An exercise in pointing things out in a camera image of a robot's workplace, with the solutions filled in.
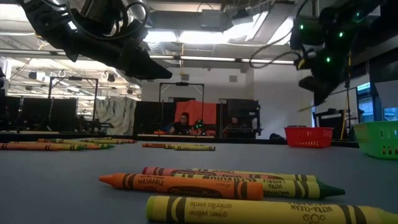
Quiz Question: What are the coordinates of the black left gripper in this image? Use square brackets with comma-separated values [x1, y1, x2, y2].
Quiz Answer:
[67, 18, 174, 80]

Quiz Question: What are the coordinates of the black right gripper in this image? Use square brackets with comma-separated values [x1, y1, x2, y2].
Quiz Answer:
[298, 7, 362, 107]

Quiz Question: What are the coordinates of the whiteboard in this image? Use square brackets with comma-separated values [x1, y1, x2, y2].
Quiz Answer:
[329, 86, 358, 113]

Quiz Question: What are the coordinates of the black pegboard cart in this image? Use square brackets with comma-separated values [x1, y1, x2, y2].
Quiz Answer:
[313, 108, 354, 141]

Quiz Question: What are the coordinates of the black partition panel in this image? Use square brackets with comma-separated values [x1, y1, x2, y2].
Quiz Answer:
[0, 95, 78, 132]
[133, 100, 177, 136]

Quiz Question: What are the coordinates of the red plastic basket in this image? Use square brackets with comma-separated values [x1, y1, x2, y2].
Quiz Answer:
[284, 126, 335, 149]

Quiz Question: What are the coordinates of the patterned white cloth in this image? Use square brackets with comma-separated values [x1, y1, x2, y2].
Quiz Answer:
[94, 96, 137, 136]

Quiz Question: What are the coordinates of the long ceiling light fixture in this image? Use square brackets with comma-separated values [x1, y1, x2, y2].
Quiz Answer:
[0, 48, 296, 66]

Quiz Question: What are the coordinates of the person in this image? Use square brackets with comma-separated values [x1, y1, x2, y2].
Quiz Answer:
[167, 111, 193, 136]
[223, 116, 245, 131]

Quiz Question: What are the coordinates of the orange partition panel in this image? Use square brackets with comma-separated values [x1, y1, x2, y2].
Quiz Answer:
[174, 100, 218, 137]

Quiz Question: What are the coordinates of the green plastic basket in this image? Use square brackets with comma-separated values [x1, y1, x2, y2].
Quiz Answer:
[353, 120, 398, 161]

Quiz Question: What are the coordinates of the black equipment rack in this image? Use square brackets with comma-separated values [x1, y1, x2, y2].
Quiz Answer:
[224, 98, 262, 139]

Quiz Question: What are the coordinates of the grey ceiling unit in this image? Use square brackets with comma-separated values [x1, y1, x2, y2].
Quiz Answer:
[200, 8, 223, 29]

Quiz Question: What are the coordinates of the black camera frame rig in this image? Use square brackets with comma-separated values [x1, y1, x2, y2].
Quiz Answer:
[159, 82, 205, 138]
[47, 75, 100, 125]

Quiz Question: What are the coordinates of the yellow hanging cable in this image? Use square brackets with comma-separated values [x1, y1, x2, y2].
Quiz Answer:
[340, 49, 354, 141]

